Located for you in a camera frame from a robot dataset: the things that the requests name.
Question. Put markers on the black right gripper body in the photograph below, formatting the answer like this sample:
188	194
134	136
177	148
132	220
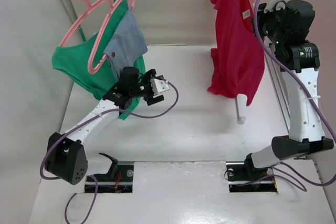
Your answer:
269	23

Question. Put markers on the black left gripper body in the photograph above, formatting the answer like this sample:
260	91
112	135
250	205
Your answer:
143	89

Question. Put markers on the red t shirt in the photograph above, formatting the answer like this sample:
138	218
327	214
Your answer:
238	58

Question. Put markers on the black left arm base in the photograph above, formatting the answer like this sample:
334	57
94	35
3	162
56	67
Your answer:
113	176

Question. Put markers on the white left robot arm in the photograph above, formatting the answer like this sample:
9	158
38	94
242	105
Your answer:
66	158

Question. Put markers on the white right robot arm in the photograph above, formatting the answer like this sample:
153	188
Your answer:
287	25

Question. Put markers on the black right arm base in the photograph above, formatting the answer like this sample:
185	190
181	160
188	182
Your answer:
243	177

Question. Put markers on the blue denim garment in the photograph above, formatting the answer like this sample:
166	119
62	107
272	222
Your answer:
127	46

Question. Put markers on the green garment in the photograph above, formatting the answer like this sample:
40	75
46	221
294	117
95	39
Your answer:
85	63

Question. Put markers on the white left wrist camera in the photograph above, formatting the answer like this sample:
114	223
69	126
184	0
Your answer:
159	86

